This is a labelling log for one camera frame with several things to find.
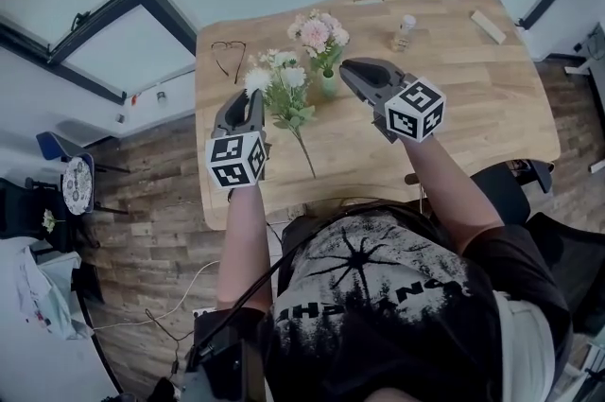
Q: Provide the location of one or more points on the round patterned cushion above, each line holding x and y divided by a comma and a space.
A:
79, 185

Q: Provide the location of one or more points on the blue chair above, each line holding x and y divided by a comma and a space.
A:
52, 145

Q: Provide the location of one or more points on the person's right forearm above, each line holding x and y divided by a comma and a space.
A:
449, 197

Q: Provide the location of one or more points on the white flower bouquet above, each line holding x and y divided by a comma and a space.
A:
286, 81

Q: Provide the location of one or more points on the person's black printed t-shirt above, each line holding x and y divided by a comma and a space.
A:
378, 315

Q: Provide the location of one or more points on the pale green vase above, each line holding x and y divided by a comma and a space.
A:
329, 85

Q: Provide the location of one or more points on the small clear bottle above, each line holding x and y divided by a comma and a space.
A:
402, 33

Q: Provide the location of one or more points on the person's left forearm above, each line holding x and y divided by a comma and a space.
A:
243, 244

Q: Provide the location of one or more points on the white desk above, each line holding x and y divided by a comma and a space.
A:
598, 59

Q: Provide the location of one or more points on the light wooden block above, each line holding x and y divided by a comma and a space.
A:
488, 26

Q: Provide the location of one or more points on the thin-framed eyeglasses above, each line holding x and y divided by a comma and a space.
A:
242, 59

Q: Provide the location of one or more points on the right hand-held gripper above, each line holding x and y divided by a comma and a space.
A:
413, 111

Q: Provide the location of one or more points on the small round wall fixture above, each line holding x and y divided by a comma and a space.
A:
161, 99

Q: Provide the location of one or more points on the pink flower bouquet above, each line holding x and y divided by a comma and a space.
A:
314, 33

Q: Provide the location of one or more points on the grey waist pack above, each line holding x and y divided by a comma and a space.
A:
217, 372

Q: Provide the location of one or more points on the white plastic bag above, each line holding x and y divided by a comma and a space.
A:
52, 301

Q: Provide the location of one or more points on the black office chair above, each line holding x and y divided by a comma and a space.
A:
501, 197

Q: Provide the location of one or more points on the white power strip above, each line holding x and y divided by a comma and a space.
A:
204, 311

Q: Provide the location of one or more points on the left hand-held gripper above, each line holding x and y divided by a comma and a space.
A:
234, 159

